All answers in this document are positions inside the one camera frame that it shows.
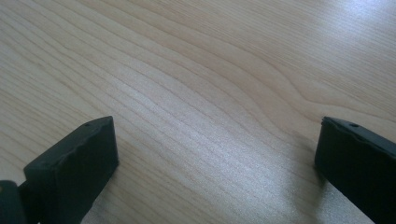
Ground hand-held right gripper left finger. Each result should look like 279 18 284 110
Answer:
18 116 120 224

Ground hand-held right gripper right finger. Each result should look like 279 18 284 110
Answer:
314 116 396 224

